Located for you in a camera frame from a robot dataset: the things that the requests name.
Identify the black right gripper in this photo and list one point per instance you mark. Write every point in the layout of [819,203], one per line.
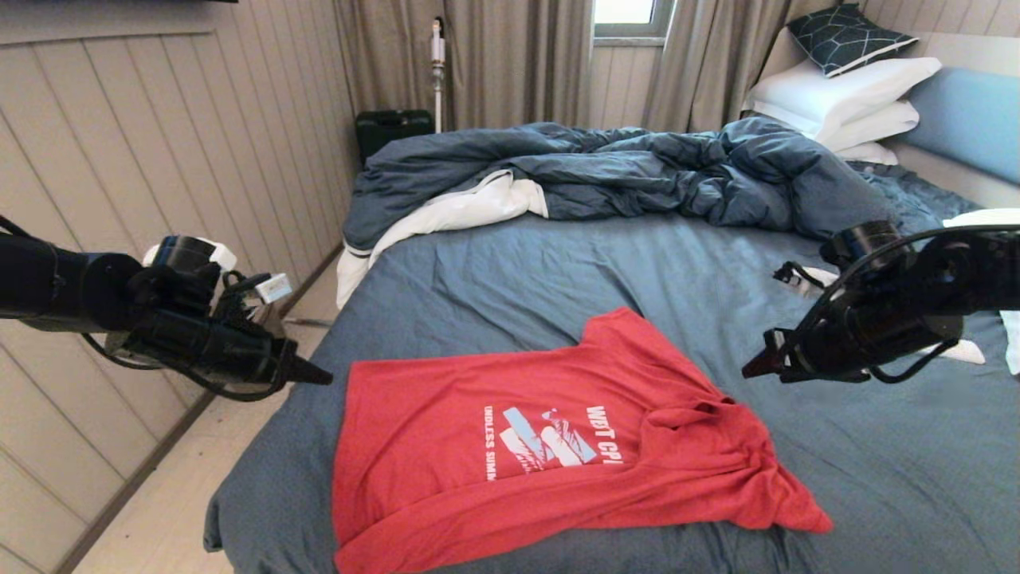
[876,319]

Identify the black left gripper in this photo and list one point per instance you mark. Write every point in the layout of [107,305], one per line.
[207,343]

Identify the red printed t-shirt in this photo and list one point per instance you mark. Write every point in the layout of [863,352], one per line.
[478,478]

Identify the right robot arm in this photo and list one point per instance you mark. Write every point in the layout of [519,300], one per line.
[996,271]

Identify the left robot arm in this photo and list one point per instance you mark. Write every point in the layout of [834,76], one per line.
[48,283]

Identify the long white remote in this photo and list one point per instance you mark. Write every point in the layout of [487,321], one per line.
[968,352]

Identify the flat white pillow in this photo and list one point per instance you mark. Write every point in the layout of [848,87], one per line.
[867,155]

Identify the dark blue duvet white lining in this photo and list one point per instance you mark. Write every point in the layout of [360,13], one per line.
[637,171]

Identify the white pillow at bed edge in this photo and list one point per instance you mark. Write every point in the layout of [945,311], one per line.
[1012,343]

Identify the black hard case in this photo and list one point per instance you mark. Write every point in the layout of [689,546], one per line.
[390,127]

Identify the medium white pillow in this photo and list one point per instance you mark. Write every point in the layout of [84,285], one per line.
[875,124]

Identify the large white pillow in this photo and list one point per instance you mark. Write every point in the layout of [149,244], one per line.
[837,92]

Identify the narrow beige curtain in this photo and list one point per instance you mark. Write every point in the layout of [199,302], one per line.
[701,64]

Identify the blue headboard cushion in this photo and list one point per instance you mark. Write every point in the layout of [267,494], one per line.
[968,119]

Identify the dark geometric patterned cushion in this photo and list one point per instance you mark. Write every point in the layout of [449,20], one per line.
[843,40]

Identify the white stick vacuum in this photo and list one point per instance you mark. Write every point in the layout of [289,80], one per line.
[437,53]

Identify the wide beige curtain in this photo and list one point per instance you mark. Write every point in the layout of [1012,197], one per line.
[510,64]

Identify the beige headboard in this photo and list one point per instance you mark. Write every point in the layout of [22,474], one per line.
[968,49]

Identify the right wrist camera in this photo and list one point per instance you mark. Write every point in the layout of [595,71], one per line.
[865,243]

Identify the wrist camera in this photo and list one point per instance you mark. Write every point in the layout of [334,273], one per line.
[187,255]
[865,243]

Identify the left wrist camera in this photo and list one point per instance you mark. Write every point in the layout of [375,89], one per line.
[187,255]

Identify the window with grey frame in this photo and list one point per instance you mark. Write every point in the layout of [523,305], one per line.
[629,14]

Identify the dark wall screen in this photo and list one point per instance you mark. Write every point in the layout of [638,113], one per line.
[119,1]

